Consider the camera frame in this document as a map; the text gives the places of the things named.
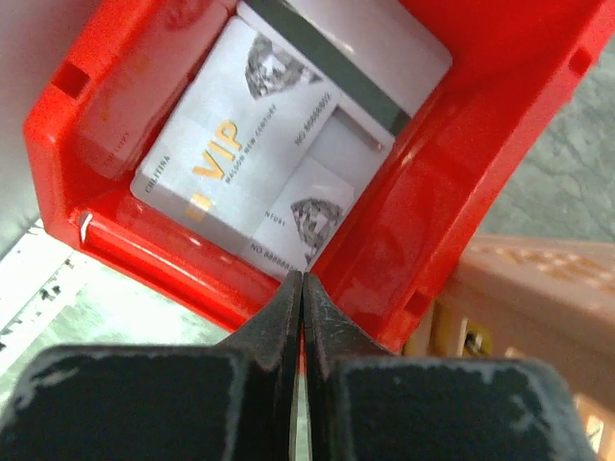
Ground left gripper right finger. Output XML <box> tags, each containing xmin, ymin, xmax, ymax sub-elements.
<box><xmin>302</xmin><ymin>274</ymin><xmax>595</xmax><ymax>460</ymax></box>

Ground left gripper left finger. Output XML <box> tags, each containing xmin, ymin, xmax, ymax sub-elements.
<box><xmin>1</xmin><ymin>271</ymin><xmax>303</xmax><ymax>460</ymax></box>

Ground pink file organizer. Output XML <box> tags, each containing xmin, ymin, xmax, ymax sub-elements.
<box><xmin>402</xmin><ymin>234</ymin><xmax>614</xmax><ymax>460</ymax></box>

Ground white VIP card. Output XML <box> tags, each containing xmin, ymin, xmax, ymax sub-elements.
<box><xmin>130</xmin><ymin>16</ymin><xmax>341</xmax><ymax>254</ymax></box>

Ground red bin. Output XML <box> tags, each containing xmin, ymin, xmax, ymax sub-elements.
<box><xmin>24</xmin><ymin>1</ymin><xmax>614</xmax><ymax>350</ymax></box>

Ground white cards in left bin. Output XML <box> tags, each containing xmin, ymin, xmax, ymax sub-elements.
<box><xmin>236</xmin><ymin>0</ymin><xmax>454</xmax><ymax>291</ymax></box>

